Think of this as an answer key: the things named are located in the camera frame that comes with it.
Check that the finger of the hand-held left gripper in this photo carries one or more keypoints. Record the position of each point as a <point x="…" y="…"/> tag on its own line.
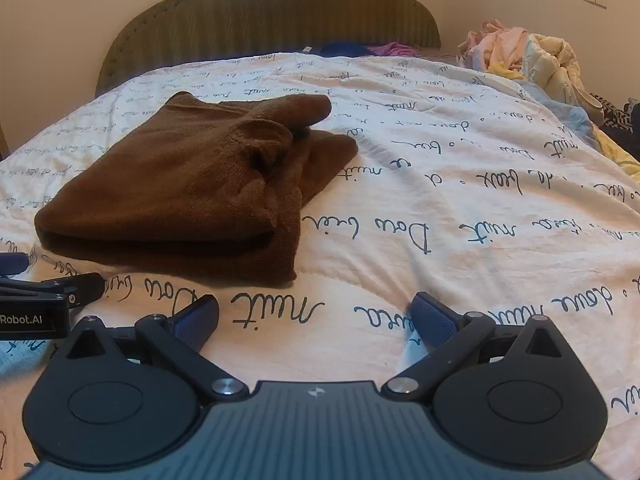
<point x="12" y="263"/>
<point x="75" y="287"/>

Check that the cream quilted blanket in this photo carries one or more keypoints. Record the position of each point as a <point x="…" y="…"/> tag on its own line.
<point x="560" y="67"/>

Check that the yellow cloth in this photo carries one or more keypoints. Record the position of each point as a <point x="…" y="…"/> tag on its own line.
<point x="620" y="152"/>

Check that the pile of pink clothes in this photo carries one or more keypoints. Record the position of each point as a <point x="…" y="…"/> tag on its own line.
<point x="492" y="45"/>

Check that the wooden bedside furniture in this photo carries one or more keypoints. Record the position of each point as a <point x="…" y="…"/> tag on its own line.
<point x="3" y="140"/>

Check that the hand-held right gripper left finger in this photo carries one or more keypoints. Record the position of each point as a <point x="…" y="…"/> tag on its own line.
<point x="197" y="317"/>

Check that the green upholstered headboard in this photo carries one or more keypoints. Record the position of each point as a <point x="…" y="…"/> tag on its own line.
<point x="280" y="10"/>

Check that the purple cloth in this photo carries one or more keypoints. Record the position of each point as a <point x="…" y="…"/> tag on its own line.
<point x="392" y="50"/>

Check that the light blue cloth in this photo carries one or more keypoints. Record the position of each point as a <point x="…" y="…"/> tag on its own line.
<point x="565" y="115"/>

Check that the brown knit sweater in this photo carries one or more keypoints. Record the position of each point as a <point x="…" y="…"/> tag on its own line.
<point x="175" y="185"/>

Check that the black striped cloth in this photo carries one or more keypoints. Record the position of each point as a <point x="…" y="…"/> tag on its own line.
<point x="620" y="120"/>

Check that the white script-printed blanket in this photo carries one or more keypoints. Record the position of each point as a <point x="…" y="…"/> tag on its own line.
<point x="450" y="210"/>

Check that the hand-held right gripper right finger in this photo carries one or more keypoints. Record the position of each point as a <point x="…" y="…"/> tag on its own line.
<point x="435" y="317"/>

